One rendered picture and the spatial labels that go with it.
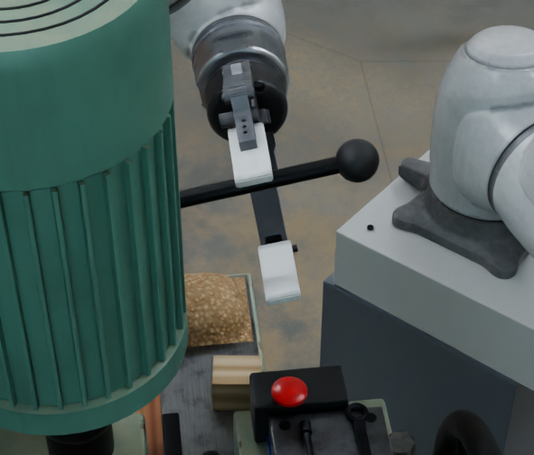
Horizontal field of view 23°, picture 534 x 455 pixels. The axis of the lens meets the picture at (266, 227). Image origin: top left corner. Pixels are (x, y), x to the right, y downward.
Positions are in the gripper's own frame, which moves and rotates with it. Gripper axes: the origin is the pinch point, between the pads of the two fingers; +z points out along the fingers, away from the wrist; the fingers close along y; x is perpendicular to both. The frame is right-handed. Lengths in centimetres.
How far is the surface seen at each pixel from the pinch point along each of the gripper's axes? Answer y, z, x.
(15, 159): 30.8, 23.1, -11.1
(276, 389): -9.3, 8.6, -1.9
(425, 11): -119, -198, 42
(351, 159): 7.2, 1.2, 7.8
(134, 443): -6.2, 13.7, -13.5
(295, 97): -113, -166, 5
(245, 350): -21.1, -7.2, -5.3
